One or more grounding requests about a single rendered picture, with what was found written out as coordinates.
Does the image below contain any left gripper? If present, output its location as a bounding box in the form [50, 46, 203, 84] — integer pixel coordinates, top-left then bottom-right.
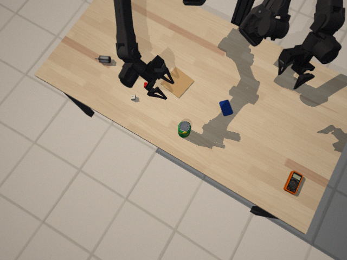
[278, 59, 315, 89]

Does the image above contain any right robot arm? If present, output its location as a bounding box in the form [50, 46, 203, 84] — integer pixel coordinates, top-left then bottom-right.
[114, 0, 166, 88]

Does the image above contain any tan mat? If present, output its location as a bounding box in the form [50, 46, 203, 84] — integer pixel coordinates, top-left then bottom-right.
[161, 67, 194, 98]

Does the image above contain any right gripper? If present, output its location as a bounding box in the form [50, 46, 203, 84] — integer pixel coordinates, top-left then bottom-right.
[145, 68, 174, 100]

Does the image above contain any green and yellow striped soda can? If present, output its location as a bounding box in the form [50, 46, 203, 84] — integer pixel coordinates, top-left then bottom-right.
[178, 121, 191, 138]

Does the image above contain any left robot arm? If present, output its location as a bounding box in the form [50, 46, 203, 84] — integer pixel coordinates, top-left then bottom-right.
[242, 0, 345, 68]

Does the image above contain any orange digital multimeter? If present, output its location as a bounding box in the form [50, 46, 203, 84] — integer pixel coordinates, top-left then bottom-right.
[284, 171, 303, 194]

